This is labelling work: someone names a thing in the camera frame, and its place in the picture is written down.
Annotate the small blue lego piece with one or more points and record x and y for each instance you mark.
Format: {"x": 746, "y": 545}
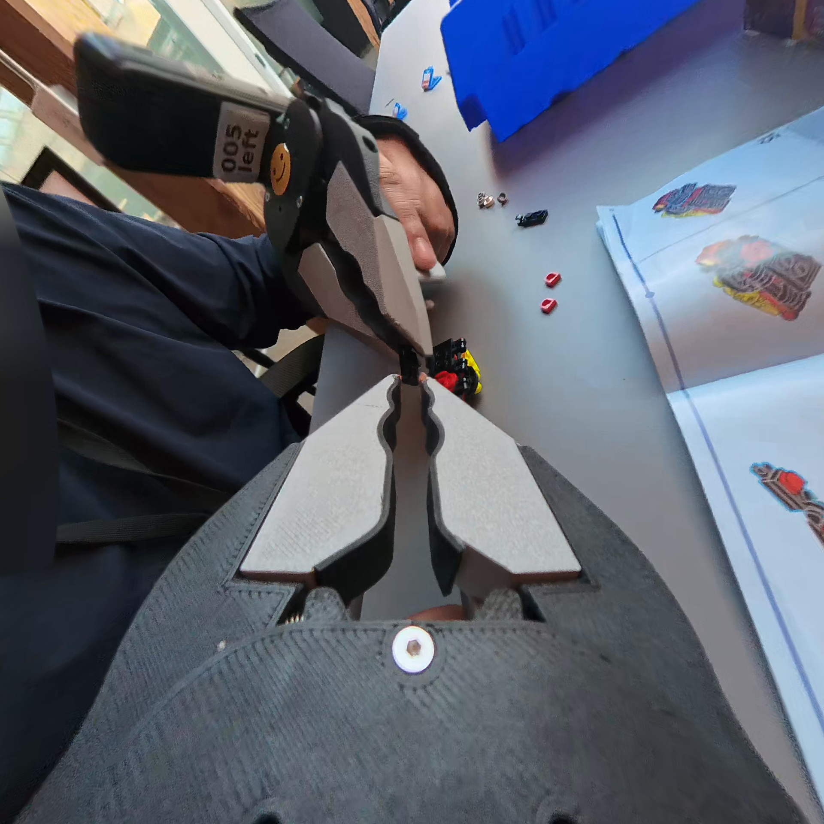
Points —
{"x": 400, "y": 111}
{"x": 431, "y": 80}

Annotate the person's left forearm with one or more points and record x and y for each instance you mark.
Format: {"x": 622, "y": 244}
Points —
{"x": 244, "y": 289}

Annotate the dark office chair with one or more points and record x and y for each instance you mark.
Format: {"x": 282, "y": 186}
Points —
{"x": 309, "y": 51}

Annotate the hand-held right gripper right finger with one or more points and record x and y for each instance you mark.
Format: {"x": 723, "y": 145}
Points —
{"x": 502, "y": 502}

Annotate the person's left hand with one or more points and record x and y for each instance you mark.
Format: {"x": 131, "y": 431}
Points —
{"x": 418, "y": 206}

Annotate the open lego instruction booklet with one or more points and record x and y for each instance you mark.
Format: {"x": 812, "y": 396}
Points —
{"x": 708, "y": 360}

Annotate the yellow red black lego model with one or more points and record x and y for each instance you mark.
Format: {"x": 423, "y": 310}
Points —
{"x": 460, "y": 373}

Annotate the blue plastic bin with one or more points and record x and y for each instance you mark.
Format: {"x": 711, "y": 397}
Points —
{"x": 547, "y": 58}

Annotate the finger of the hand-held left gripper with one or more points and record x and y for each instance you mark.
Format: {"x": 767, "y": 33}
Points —
{"x": 322, "y": 289}
{"x": 392, "y": 270}

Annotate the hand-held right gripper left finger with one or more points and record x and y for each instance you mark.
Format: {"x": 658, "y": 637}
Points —
{"x": 328, "y": 495}

